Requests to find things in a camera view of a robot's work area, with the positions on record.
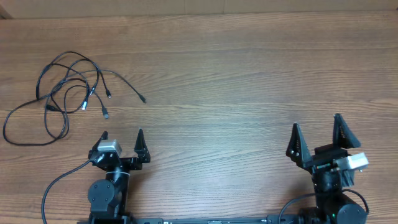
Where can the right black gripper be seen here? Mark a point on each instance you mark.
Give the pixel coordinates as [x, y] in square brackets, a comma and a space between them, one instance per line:
[323, 154]

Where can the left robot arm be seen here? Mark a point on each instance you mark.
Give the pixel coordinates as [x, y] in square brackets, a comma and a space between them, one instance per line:
[108, 196]

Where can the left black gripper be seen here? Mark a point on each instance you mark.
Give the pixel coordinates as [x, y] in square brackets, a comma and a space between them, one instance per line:
[141, 150]

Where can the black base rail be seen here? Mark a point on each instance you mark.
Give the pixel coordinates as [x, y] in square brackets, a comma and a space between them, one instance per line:
[270, 219]

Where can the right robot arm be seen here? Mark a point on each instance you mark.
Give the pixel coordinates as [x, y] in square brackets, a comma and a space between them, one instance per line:
[332, 169]

